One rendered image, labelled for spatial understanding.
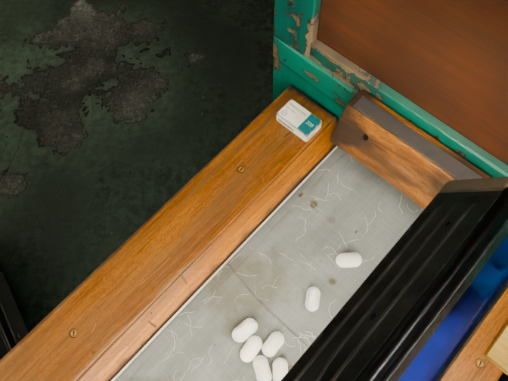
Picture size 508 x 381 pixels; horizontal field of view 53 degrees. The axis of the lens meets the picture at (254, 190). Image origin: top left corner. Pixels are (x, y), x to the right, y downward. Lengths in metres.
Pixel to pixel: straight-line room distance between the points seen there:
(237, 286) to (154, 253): 0.12
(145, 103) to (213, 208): 1.09
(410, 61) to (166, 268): 0.41
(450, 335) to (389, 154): 0.36
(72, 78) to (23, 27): 0.32
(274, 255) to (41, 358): 0.33
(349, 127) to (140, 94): 1.19
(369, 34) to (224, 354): 0.44
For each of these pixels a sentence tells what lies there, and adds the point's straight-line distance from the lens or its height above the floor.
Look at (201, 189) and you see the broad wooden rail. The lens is 0.73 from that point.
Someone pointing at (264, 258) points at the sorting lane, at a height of 0.74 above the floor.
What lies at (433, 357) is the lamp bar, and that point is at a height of 1.08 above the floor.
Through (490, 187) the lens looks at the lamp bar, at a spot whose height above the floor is 1.10.
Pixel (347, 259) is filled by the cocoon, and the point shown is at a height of 0.76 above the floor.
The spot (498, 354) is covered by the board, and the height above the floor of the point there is 0.78.
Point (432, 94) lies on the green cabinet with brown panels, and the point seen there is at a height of 0.91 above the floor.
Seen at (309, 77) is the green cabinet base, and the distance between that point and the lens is 0.78.
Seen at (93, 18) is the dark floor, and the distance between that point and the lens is 2.07.
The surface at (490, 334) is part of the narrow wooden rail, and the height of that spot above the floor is 0.76.
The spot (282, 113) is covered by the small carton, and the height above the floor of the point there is 0.79.
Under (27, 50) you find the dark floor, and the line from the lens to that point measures 2.06.
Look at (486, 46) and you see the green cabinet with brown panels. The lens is 0.58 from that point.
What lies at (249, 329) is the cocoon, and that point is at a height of 0.76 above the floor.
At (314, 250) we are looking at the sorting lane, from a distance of 0.72.
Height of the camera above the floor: 1.43
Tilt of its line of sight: 65 degrees down
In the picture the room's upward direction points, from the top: 4 degrees counter-clockwise
